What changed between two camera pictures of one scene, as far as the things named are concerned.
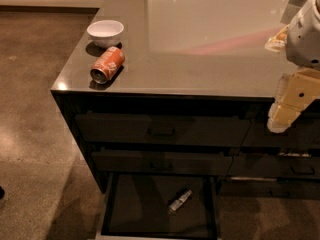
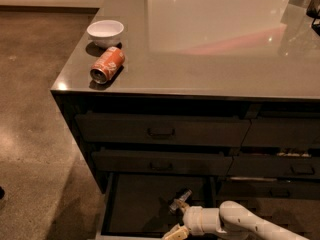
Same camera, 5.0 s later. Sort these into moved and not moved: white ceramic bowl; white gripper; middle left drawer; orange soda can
Moved: white gripper
Not moved: middle left drawer; white ceramic bowl; orange soda can
